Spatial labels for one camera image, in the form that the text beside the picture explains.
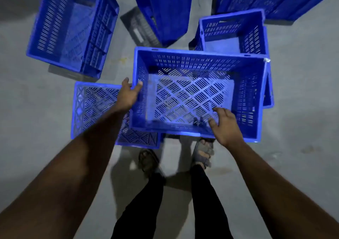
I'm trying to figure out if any person's left hand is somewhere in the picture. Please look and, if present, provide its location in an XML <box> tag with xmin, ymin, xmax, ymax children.
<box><xmin>114</xmin><ymin>77</ymin><xmax>143</xmax><ymax>113</ymax></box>

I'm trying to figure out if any person's right hand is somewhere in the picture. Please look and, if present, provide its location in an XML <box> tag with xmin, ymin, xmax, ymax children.
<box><xmin>208</xmin><ymin>107</ymin><xmax>244</xmax><ymax>148</ymax></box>

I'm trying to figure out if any blue perforated plastic crate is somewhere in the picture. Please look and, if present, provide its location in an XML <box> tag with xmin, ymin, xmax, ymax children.
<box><xmin>128</xmin><ymin>0</ymin><xmax>195</xmax><ymax>48</ymax></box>
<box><xmin>70</xmin><ymin>81</ymin><xmax>162</xmax><ymax>150</ymax></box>
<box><xmin>194</xmin><ymin>9</ymin><xmax>275</xmax><ymax>109</ymax></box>
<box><xmin>216</xmin><ymin>0</ymin><xmax>331</xmax><ymax>22</ymax></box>
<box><xmin>129</xmin><ymin>46</ymin><xmax>271</xmax><ymax>143</ymax></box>
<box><xmin>26</xmin><ymin>0</ymin><xmax>120</xmax><ymax>80</ymax></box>

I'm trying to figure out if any person's left forearm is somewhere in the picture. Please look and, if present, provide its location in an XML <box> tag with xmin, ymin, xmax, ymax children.
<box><xmin>0</xmin><ymin>106</ymin><xmax>131</xmax><ymax>239</ymax></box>

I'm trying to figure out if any person's right forearm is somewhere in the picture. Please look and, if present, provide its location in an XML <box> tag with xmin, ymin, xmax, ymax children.
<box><xmin>228</xmin><ymin>138</ymin><xmax>339</xmax><ymax>239</ymax></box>

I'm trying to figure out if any person's right sandal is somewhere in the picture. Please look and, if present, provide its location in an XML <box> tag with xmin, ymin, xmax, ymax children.
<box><xmin>192</xmin><ymin>138</ymin><xmax>215</xmax><ymax>169</ymax></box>

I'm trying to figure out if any person's sandal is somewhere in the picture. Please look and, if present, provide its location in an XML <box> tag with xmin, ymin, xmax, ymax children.
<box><xmin>138</xmin><ymin>149</ymin><xmax>161</xmax><ymax>179</ymax></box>
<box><xmin>192</xmin><ymin>138</ymin><xmax>215</xmax><ymax>169</ymax></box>

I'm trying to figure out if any dark grey perforated crate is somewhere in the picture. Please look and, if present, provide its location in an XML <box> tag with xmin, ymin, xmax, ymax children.
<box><xmin>120</xmin><ymin>7</ymin><xmax>162</xmax><ymax>48</ymax></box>

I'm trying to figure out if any person's left sandal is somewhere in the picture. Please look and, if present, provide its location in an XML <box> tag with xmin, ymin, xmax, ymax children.
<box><xmin>138</xmin><ymin>149</ymin><xmax>161</xmax><ymax>179</ymax></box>

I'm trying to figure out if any person's right leg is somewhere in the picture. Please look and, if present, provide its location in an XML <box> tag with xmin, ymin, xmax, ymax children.
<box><xmin>190</xmin><ymin>164</ymin><xmax>234</xmax><ymax>239</ymax></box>

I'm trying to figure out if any person's leg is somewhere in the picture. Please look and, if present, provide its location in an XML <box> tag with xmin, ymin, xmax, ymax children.
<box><xmin>190</xmin><ymin>164</ymin><xmax>234</xmax><ymax>239</ymax></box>
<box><xmin>111</xmin><ymin>173</ymin><xmax>167</xmax><ymax>239</ymax></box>

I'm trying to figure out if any person's left leg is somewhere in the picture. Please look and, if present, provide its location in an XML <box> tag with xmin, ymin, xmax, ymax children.
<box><xmin>111</xmin><ymin>173</ymin><xmax>167</xmax><ymax>239</ymax></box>

